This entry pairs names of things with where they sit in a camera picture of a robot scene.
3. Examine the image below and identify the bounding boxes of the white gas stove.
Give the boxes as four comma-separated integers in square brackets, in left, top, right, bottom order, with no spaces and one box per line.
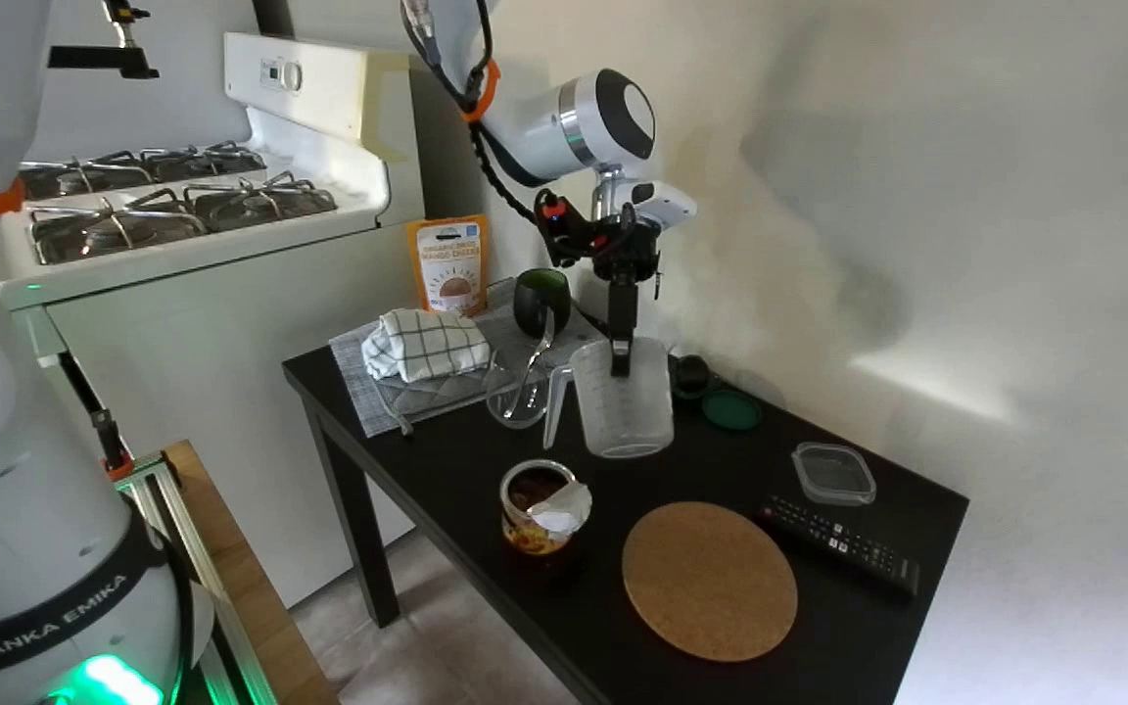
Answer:
[0,26,430,612]

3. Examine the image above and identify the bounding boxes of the orange food pouch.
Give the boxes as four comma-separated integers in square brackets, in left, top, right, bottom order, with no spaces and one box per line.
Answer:
[405,210,495,323]

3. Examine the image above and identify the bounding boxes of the black side table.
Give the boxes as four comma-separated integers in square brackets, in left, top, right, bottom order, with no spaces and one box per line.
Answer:
[280,303,972,705]

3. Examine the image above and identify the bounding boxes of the round cork mat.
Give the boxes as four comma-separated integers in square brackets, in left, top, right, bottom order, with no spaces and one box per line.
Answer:
[621,499,805,665]

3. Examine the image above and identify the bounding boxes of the small clear glass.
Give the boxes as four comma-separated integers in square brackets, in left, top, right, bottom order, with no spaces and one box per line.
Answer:
[481,303,564,436]

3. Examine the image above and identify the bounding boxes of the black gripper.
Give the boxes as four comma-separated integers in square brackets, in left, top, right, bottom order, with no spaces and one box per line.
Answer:
[570,180,703,385]

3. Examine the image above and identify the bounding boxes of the aluminium frame rail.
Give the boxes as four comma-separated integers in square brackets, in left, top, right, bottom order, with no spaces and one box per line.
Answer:
[113,460,281,705]

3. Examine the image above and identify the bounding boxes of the small clear lidded container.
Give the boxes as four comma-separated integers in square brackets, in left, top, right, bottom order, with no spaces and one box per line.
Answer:
[789,439,880,509]

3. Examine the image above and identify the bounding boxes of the black remote control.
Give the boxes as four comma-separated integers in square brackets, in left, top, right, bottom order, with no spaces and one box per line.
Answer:
[755,491,927,605]

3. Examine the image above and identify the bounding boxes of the clear plastic measuring jug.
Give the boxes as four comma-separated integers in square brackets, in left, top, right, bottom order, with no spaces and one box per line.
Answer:
[540,334,683,465]

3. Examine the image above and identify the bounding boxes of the short black burner grate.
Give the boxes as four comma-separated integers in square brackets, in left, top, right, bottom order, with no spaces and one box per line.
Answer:
[17,136,269,202]

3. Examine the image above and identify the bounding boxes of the wooden plank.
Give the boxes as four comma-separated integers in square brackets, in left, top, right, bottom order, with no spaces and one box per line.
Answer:
[156,439,342,705]

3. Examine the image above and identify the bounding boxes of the small black round object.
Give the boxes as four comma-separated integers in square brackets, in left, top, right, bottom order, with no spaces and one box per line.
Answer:
[670,349,712,401]

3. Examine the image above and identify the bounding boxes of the clear wire dish rack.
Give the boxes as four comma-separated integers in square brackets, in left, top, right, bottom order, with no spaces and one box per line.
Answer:
[325,279,628,443]

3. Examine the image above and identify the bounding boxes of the black pole with orange clamp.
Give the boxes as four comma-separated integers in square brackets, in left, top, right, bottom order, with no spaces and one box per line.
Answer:
[53,349,141,483]

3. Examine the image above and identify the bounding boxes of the green round lid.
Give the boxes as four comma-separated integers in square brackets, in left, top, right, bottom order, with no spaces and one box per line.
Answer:
[696,385,763,439]

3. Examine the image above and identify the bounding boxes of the white toy stove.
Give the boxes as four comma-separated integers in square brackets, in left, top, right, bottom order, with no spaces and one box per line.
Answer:
[28,170,342,270]

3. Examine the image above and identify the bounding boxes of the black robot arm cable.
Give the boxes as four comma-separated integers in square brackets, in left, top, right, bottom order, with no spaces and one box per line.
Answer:
[396,0,621,345]

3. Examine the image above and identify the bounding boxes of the white checkered dish cloth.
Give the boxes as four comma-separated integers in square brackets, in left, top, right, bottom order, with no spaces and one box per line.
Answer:
[356,304,495,387]

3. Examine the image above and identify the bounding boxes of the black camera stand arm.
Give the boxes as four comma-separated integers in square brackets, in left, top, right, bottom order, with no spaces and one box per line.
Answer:
[43,0,165,81]

